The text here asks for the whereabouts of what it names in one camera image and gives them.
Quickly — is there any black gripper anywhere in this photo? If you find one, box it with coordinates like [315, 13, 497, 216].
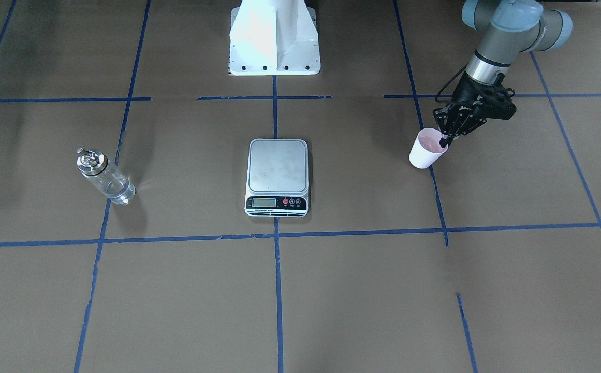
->
[433, 71, 489, 149]

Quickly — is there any pink plastic cup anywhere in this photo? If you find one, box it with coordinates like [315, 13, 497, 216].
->
[408, 128, 449, 169]

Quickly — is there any clear glass sauce bottle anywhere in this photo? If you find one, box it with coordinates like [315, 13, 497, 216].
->
[76, 147, 136, 205]

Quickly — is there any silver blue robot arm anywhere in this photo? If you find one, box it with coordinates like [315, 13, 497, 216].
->
[432, 1, 574, 149]

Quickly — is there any silver kitchen scale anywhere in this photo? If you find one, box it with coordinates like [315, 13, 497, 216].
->
[244, 138, 310, 217]

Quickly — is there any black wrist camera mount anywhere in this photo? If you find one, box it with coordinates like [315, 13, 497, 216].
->
[480, 85, 517, 120]

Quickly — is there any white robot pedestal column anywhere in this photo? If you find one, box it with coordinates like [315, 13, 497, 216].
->
[228, 1, 321, 76]

